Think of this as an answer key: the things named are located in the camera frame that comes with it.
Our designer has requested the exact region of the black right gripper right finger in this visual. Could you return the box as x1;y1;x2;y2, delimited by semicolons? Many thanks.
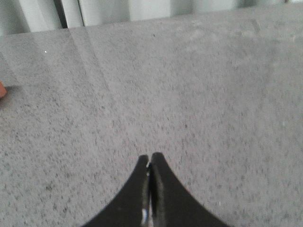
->
150;152;227;227

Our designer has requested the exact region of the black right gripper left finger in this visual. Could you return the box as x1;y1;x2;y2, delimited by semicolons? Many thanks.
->
84;155;150;227

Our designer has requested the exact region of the orange foam cube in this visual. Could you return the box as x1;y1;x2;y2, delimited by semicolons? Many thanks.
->
0;82;7;98

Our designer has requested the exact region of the pale green curtain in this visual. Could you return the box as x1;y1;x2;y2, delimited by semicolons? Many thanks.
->
0;0;288;36

